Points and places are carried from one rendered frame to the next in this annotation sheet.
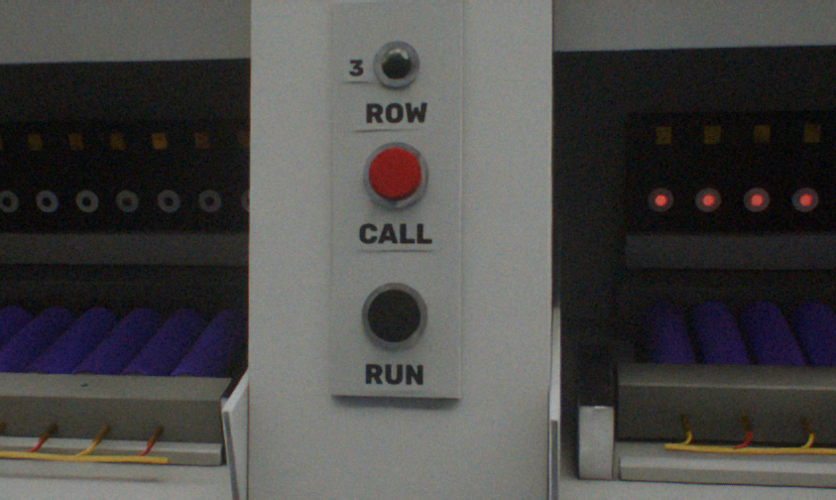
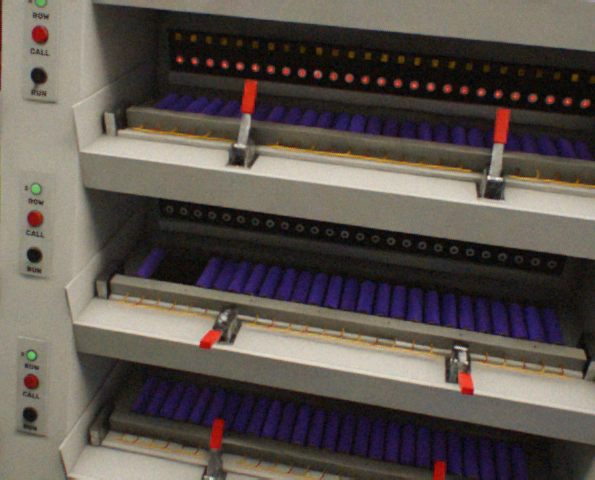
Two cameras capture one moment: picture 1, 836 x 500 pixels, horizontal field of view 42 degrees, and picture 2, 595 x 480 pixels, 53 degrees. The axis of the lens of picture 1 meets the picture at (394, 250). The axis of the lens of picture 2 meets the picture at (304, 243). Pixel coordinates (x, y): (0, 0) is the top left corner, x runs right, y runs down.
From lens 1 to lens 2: 0.49 m
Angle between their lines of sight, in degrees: 12
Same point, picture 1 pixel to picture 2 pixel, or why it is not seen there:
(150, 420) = (558, 361)
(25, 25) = (563, 243)
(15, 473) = (513, 373)
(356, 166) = not seen: outside the picture
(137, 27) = not seen: outside the picture
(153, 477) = (561, 381)
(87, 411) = (537, 356)
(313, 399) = not seen: outside the picture
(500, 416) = not seen: outside the picture
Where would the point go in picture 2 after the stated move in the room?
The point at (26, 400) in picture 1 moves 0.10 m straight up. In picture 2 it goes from (517, 350) to (534, 263)
